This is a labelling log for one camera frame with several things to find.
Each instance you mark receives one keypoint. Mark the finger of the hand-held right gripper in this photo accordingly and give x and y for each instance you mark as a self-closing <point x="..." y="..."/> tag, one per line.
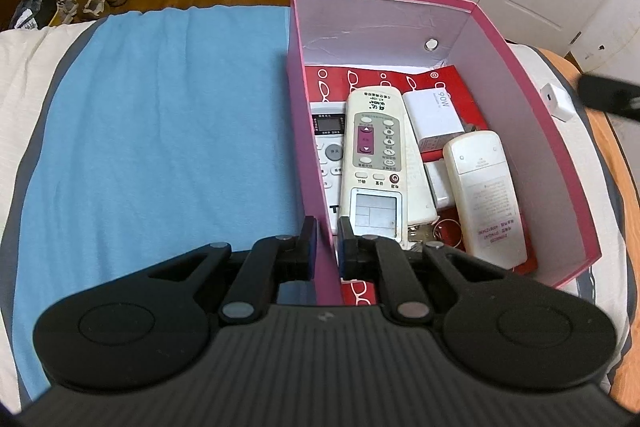
<point x="607" y="94"/>

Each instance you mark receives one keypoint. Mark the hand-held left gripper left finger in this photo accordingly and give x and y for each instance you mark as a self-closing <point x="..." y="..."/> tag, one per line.
<point x="309" y="239"/>

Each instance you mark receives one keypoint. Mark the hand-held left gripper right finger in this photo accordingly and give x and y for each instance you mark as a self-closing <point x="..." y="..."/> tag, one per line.
<point x="347" y="249"/>

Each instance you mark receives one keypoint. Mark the white charger with port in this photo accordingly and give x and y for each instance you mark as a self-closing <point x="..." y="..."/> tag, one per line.
<point x="560" y="102"/>

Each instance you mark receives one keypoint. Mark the white remote with purple panel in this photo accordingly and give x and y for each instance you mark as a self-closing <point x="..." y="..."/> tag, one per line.
<point x="372" y="167"/>

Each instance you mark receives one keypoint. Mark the small white charger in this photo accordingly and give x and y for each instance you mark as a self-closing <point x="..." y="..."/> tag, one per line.
<point x="439" y="184"/>

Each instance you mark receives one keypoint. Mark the cream remote control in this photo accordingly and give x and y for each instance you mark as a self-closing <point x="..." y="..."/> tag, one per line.
<point x="482" y="197"/>

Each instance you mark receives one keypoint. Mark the large white power adapter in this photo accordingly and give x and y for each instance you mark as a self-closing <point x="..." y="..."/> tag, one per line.
<point x="437" y="112"/>

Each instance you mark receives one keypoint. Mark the pink cardboard box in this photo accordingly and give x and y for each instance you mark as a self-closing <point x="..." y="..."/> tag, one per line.
<point x="380" y="22"/>

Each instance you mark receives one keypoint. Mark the white remote with grey buttons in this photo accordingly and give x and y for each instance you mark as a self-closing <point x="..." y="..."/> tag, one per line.
<point x="330" y="152"/>

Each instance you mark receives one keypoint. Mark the plain white remote control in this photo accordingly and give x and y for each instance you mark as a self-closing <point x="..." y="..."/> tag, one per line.
<point x="420" y="187"/>

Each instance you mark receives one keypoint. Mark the red printed paper liner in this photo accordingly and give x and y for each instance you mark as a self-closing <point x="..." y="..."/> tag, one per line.
<point x="460" y="82"/>

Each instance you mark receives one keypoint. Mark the blue towel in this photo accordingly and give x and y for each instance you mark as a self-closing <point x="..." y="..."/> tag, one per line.
<point x="150" y="132"/>

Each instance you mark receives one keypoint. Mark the grey shoe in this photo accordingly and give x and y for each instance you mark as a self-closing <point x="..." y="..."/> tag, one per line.
<point x="67" y="7"/>

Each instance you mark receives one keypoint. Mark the dark bag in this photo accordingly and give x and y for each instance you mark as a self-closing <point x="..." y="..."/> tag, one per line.
<point x="32" y="9"/>

